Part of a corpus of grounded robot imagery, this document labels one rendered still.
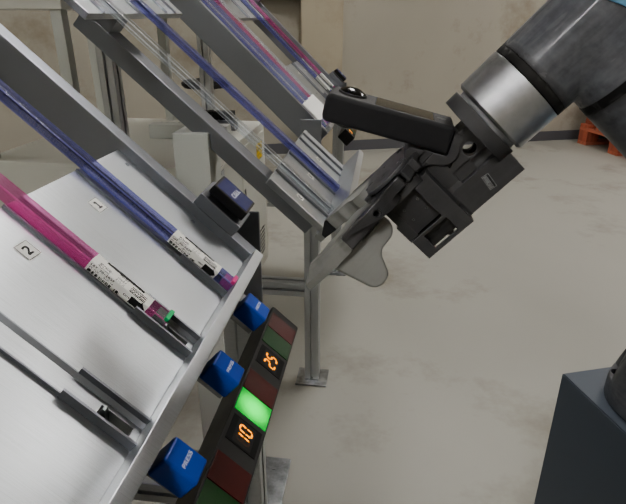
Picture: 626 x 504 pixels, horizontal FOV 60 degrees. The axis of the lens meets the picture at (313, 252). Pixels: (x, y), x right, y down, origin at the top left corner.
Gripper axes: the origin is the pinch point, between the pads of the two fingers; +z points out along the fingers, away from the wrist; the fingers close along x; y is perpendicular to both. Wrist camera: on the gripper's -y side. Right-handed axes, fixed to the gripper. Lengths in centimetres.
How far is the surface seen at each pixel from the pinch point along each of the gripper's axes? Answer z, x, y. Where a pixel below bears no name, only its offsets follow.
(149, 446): 7.7, -24.1, -2.9
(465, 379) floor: 34, 88, 77
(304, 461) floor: 63, 50, 46
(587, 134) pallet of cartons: -64, 425, 171
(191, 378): 7.7, -16.6, -2.7
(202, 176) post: 17.3, 33.9, -15.1
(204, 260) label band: 8.4, -0.8, -7.3
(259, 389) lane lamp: 10.8, -8.2, 4.5
